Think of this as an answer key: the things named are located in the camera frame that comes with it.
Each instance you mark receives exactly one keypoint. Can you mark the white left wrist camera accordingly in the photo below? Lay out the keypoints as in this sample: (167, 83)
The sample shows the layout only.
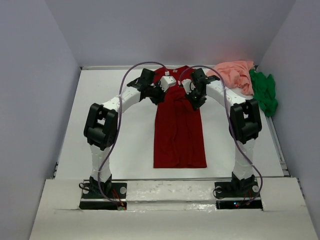
(166, 82)

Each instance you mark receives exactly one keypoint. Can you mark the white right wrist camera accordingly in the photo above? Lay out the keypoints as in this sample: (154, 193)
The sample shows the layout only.
(187, 85)

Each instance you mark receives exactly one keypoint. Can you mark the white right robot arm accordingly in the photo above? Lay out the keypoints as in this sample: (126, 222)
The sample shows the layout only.
(244, 123)

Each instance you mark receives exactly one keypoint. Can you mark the pink crumpled t shirt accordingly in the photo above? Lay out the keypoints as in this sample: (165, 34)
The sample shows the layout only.
(236, 75)

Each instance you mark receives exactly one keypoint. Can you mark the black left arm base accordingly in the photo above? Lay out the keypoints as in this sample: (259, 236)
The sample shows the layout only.
(92, 199)

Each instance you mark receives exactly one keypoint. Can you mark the green crumpled t shirt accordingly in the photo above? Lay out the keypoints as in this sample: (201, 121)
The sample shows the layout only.
(264, 89)

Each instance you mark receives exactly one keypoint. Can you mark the white front cover board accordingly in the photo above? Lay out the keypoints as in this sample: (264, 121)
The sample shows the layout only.
(173, 210)

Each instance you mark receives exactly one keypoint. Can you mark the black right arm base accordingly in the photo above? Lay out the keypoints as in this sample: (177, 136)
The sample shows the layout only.
(228, 199)

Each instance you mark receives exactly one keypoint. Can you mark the dark red t shirt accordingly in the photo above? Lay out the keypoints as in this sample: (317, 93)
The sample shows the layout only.
(178, 133)

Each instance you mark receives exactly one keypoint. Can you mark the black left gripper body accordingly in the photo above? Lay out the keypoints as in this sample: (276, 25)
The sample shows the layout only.
(155, 93)

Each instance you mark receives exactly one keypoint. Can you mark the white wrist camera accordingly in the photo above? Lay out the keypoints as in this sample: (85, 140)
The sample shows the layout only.
(187, 85)
(166, 82)

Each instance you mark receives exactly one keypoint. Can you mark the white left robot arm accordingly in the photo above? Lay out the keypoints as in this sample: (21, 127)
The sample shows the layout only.
(103, 122)

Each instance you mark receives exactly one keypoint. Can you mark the aluminium front rail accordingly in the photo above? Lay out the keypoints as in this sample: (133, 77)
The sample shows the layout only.
(175, 179)

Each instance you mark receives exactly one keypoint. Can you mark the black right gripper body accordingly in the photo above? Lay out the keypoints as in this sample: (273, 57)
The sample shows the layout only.
(197, 99)

